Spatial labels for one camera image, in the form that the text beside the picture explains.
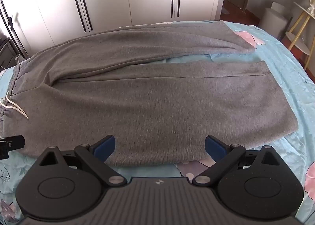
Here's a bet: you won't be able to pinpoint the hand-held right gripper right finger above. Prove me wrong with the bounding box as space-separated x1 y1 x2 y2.
192 135 280 187

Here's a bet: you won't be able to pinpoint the dark nightstand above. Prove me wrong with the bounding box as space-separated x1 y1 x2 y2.
0 38 19 69

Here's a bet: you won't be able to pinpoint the grey pants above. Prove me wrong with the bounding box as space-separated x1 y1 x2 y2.
0 20 300 168

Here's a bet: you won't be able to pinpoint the white trash bin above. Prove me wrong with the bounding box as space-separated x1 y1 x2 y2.
260 2 289 41

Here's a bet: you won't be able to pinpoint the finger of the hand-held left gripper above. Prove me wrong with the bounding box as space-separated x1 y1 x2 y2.
0 135 26 160

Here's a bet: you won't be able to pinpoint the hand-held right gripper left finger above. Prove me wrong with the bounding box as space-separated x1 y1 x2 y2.
36 135 127 187

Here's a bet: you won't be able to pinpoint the clear glass ornament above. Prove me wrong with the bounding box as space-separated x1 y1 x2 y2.
305 0 315 17

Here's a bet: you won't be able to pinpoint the white yellow-legged side table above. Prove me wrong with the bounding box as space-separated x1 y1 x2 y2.
285 1 315 55

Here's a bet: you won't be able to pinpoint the light blue printed bed sheet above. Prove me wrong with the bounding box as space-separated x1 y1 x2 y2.
0 19 315 225

